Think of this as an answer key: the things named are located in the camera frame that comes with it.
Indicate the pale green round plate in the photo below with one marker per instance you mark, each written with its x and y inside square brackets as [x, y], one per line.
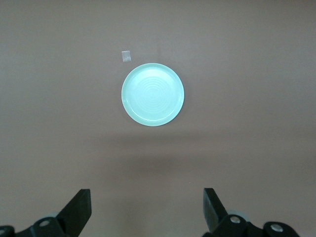
[153, 95]

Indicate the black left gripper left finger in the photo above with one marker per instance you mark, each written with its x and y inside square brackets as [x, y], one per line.
[74, 214]

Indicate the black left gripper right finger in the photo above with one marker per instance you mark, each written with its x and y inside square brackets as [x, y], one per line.
[217, 217]

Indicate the small clear tape piece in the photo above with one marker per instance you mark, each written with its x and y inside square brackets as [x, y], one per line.
[126, 56]

